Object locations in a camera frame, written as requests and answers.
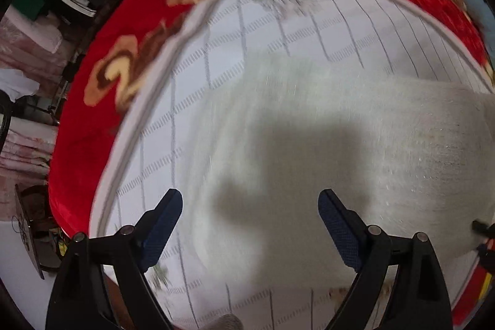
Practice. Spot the red floral blanket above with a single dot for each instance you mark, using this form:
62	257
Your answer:
106	86

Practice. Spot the dark green folded garment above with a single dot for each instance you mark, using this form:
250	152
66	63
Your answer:
31	9

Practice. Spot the white grid patterned sheet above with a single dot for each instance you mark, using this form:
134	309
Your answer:
379	37

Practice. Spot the white fluffy sweater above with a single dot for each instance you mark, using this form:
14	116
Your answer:
406	154

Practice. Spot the pink striped bedding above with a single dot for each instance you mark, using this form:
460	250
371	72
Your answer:
38	49

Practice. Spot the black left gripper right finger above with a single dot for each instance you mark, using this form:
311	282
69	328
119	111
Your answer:
418	299

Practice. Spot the teal blue quilt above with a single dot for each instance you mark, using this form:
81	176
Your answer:
481	12

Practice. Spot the white paper sheet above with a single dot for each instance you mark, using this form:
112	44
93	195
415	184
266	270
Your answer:
16	85

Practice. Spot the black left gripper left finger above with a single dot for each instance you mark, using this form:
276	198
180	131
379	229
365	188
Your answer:
80	299

